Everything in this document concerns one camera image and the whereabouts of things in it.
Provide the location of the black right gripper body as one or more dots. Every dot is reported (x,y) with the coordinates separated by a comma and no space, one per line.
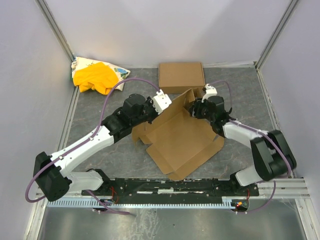
(196,110)

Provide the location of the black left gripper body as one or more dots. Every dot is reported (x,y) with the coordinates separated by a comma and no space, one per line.
(152,113)

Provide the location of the brown cardboard box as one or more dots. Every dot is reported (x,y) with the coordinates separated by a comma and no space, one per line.
(177,142)
(178,77)

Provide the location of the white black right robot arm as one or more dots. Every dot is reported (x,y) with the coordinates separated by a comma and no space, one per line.
(272,156)

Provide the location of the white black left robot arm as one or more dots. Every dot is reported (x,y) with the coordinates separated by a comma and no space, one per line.
(54,174)

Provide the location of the folded brown cardboard box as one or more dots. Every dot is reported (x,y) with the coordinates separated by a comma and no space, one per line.
(178,77)

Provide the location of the yellow cloth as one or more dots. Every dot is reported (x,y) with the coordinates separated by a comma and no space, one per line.
(97,77)

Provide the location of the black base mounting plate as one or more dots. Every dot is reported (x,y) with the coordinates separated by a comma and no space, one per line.
(164,191)

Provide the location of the white patterned cloth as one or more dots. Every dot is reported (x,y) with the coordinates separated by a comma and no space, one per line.
(82,62)

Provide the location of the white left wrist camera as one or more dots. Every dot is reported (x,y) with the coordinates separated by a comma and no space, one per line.
(161,101)

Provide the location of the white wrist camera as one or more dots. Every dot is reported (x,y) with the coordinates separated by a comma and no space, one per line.
(161,101)
(209,91)

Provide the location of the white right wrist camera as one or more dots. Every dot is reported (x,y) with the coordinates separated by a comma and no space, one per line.
(209,91)

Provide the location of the aluminium front rail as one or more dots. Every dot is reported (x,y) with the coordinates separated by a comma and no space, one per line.
(284,187)

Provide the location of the right aluminium frame post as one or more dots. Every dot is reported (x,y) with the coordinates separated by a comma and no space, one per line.
(277,32)

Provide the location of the aluminium frame post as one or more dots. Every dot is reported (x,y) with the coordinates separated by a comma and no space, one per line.
(47,13)
(277,32)

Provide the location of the right aluminium floor rail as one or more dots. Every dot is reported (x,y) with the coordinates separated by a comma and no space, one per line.
(302,205)

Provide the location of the aluminium floor rail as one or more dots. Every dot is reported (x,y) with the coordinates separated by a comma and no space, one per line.
(33,227)
(302,205)

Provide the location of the left aluminium frame post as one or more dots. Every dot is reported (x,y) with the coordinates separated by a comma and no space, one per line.
(47,13)

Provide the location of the left aluminium floor rail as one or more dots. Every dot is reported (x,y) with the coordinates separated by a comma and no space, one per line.
(33,227)

